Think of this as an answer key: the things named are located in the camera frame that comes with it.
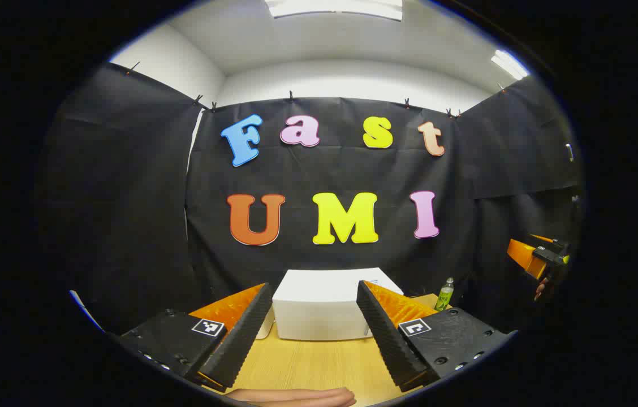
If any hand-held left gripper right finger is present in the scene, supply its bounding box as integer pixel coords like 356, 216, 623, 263
356, 280, 516, 392

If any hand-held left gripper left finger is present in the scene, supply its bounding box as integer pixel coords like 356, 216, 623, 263
118, 283, 273, 393

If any white microwave oven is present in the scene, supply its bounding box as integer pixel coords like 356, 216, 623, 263
272, 269, 404, 341

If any small white appliance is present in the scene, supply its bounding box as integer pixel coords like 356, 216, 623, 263
256, 308, 275, 340

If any green drink bottle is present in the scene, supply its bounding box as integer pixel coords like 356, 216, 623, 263
435, 277, 455, 311

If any ceiling light panel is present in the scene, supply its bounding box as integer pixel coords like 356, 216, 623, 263
492, 50, 530, 80

